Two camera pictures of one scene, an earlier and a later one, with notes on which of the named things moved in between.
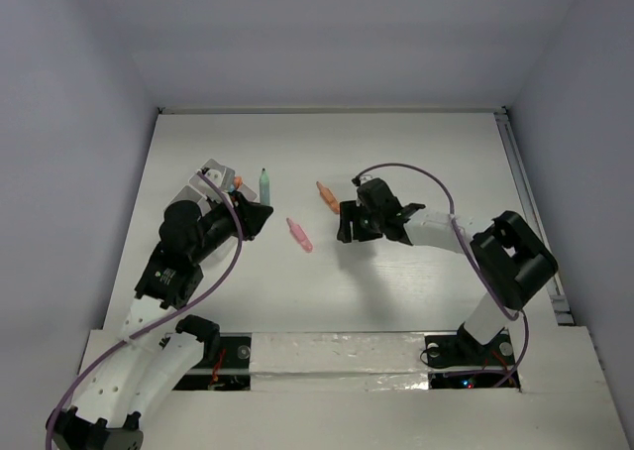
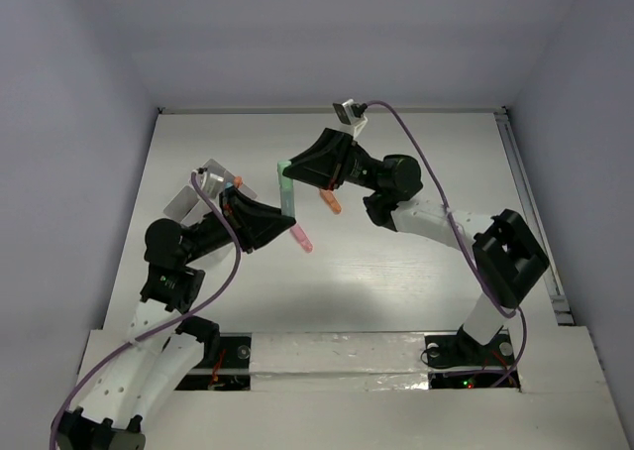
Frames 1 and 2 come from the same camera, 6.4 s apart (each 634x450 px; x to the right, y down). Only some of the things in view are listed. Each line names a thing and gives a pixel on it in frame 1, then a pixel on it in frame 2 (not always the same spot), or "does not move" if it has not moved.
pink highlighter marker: [297, 232] does not move
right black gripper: [349, 211] -> [327, 163]
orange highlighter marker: [329, 198] does not move
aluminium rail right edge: [562, 306] does not move
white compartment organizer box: [216, 182] does not move
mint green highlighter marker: [264, 188] -> [286, 193]
